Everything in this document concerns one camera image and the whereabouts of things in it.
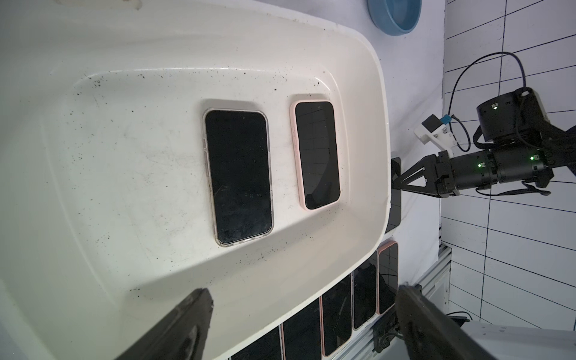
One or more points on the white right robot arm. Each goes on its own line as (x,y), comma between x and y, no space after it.
(515,142)

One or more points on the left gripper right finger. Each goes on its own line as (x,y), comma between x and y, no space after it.
(430,334)

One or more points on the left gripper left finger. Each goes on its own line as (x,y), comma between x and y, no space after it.
(181,334)

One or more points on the white plastic storage box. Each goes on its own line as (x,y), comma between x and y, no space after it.
(106,208)

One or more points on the phone with pink case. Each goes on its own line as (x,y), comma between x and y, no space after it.
(302,335)

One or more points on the blue ceramic bowl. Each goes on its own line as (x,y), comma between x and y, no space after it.
(395,17)

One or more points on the black phone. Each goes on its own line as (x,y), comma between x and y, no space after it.
(336,316)
(364,280)
(267,347)
(387,270)

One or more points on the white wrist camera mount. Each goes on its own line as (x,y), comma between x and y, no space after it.
(436,130)

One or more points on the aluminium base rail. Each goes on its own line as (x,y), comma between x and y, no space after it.
(434,286)

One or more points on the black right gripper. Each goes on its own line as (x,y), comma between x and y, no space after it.
(445,176)

